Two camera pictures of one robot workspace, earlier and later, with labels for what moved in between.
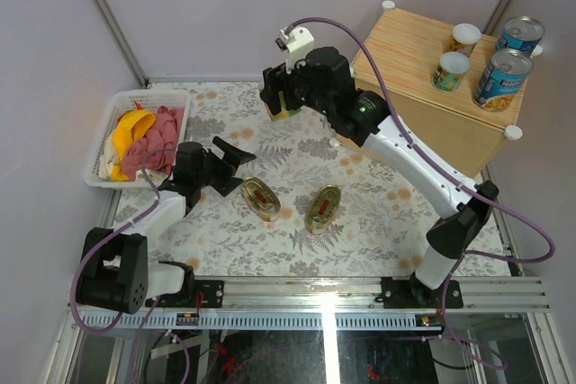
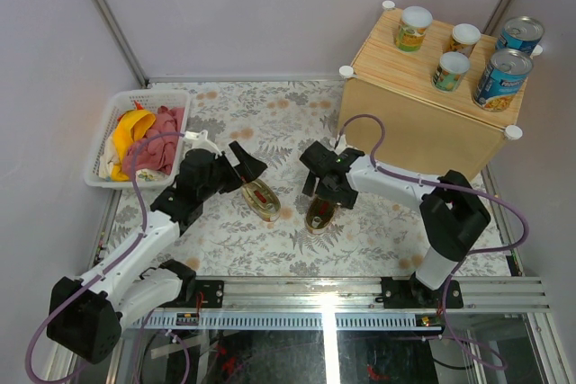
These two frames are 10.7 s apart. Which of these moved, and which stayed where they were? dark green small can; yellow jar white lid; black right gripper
Moved: black right gripper
Stayed: dark green small can; yellow jar white lid
